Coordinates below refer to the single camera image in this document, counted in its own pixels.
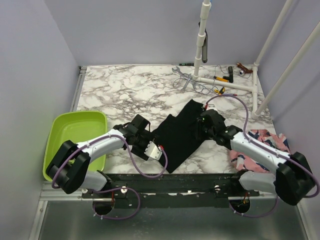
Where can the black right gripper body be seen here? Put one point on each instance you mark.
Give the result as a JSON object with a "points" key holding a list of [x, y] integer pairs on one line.
{"points": [[208, 132]]}

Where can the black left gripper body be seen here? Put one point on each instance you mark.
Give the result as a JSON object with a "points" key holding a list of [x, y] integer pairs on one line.
{"points": [[140, 145]]}

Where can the black garment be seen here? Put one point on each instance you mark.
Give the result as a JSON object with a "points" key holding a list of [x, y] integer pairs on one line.
{"points": [[177, 135]]}

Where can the pink patterned garment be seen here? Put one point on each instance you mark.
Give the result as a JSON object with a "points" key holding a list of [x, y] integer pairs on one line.
{"points": [[241, 161]]}

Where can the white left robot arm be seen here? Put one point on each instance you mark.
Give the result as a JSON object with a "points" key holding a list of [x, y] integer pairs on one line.
{"points": [[69, 168]]}

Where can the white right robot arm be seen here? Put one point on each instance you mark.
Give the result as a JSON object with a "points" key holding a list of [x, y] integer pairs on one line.
{"points": [[289, 175]]}

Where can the lime green laundry basket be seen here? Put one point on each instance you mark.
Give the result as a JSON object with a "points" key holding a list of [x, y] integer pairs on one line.
{"points": [[77, 126]]}

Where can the yellow black pliers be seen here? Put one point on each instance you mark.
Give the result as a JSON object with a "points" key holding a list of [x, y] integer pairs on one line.
{"points": [[220, 91]]}

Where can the black T-shaped tool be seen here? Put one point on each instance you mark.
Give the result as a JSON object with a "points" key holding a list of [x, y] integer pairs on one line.
{"points": [[230, 77]]}

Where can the chrome combination wrench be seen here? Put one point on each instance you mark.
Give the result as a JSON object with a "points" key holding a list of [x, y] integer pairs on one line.
{"points": [[177, 70]]}

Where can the green black precision screwdriver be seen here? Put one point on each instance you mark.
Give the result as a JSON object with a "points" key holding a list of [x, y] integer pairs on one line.
{"points": [[186, 64]]}

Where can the white PVC pipe stand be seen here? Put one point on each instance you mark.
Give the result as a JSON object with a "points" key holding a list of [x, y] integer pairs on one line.
{"points": [[254, 88]]}

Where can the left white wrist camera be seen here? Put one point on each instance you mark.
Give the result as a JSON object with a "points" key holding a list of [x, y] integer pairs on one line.
{"points": [[153, 151]]}

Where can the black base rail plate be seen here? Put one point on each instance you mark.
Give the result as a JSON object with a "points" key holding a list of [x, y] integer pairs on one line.
{"points": [[170, 191]]}

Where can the aluminium frame rail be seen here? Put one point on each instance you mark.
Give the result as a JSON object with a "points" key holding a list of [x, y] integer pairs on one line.
{"points": [[47, 193]]}

